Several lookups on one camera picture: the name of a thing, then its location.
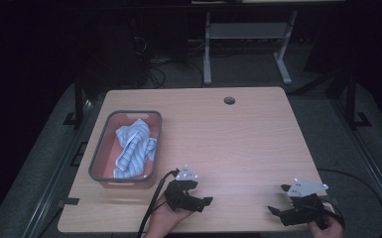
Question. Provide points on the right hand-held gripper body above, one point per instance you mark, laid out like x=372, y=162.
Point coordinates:
x=306, y=208

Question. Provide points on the pink basket with grey rim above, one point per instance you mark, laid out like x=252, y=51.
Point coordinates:
x=105, y=148

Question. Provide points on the aluminium frame rail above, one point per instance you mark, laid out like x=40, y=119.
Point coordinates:
x=56, y=178
x=370, y=155

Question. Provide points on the black metal stand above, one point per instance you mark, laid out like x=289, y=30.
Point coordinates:
x=352, y=99
x=78, y=102

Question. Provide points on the person's right hand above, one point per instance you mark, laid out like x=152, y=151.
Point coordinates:
x=325, y=231

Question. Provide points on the person's left hand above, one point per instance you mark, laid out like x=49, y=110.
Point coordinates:
x=165, y=219

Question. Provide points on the blue striped cloth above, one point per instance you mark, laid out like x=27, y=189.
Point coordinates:
x=135, y=148

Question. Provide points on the grey metal desk frame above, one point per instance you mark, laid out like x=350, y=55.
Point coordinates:
x=244, y=31

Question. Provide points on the black table bracket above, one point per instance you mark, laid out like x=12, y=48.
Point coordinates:
x=68, y=201
x=78, y=153

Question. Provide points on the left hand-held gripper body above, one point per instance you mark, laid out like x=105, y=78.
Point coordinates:
x=178, y=195

